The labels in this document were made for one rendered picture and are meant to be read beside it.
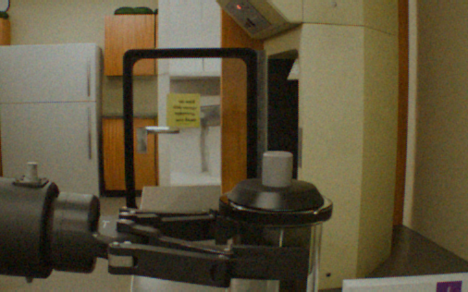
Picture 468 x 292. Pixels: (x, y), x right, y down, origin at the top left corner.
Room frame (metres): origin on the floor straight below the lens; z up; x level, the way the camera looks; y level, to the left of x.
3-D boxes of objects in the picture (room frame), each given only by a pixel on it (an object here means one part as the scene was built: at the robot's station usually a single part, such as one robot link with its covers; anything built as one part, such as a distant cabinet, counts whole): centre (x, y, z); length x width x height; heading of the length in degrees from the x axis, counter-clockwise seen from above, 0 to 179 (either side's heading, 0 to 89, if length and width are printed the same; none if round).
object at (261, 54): (1.14, -0.06, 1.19); 0.03 x 0.02 x 0.39; 9
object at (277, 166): (0.47, -0.04, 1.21); 0.09 x 0.09 x 0.07
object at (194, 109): (1.13, 0.10, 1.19); 0.30 x 0.01 x 0.40; 92
